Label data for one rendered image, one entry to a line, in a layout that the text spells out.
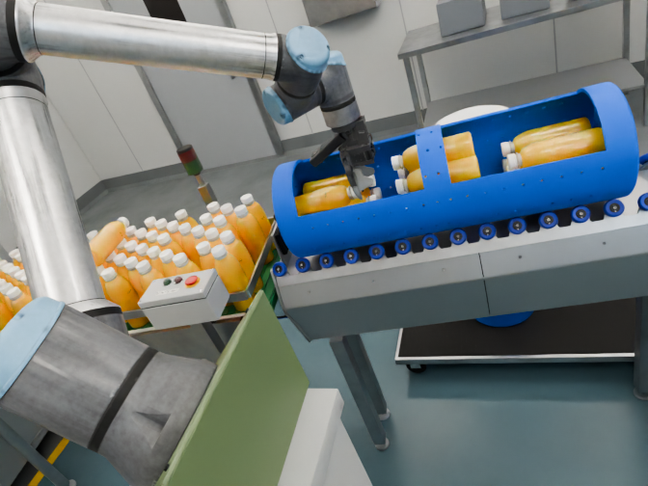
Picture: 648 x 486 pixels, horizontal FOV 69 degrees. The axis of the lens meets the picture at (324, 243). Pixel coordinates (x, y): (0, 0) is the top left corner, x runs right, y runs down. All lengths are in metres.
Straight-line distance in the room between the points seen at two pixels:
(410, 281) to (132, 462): 0.91
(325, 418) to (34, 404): 0.41
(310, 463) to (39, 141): 0.73
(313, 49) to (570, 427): 1.62
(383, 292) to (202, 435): 0.88
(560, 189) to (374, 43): 3.53
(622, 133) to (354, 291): 0.77
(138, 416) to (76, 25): 0.65
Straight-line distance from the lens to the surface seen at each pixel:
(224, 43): 0.96
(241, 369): 0.67
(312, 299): 1.43
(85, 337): 0.70
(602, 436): 2.05
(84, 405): 0.69
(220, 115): 5.30
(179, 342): 1.58
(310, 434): 0.80
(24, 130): 1.03
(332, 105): 1.16
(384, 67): 4.65
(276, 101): 1.07
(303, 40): 0.98
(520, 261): 1.36
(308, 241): 1.30
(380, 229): 1.25
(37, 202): 0.96
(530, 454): 2.00
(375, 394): 2.03
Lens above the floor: 1.71
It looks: 31 degrees down
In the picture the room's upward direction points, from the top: 21 degrees counter-clockwise
